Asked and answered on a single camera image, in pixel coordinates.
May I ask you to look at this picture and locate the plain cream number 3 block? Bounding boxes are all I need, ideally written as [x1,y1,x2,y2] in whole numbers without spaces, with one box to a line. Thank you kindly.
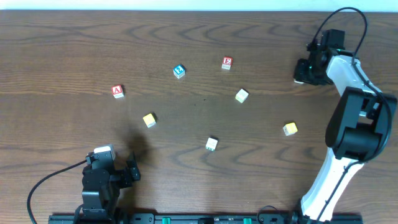
[235,88,249,103]

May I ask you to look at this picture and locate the red letter A block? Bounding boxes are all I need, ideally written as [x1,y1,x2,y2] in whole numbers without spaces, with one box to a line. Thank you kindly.
[111,85,124,98]

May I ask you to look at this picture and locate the blue number 2 block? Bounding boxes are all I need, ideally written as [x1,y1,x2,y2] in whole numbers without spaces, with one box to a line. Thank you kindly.
[173,64,186,79]

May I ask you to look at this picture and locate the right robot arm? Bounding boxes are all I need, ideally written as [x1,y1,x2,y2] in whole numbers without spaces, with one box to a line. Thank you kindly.
[290,49,397,223]

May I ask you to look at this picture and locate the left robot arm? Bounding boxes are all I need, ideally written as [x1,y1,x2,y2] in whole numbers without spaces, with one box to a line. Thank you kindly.
[73,152,141,223]

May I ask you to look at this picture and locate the yellow block left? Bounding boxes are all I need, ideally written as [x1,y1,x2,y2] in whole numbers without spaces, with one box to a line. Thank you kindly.
[143,113,157,128]

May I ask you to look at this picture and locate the yellow block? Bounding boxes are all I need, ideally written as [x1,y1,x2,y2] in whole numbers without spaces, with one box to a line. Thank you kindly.
[283,122,298,136]
[143,113,157,128]

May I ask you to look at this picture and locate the yellow block right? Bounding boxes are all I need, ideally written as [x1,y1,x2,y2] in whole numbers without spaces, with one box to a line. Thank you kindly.
[283,122,298,136]

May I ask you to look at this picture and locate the cream block green edge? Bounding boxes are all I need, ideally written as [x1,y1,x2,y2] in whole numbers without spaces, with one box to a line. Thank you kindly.
[205,137,218,151]

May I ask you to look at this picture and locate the red letter E block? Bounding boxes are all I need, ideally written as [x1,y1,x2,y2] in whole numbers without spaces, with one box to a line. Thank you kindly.
[221,57,233,70]

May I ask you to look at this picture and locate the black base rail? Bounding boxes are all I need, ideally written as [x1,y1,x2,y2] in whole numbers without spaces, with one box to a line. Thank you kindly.
[48,213,364,224]

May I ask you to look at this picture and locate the left black cable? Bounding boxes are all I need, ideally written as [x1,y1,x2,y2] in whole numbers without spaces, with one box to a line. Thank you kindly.
[26,159,88,224]

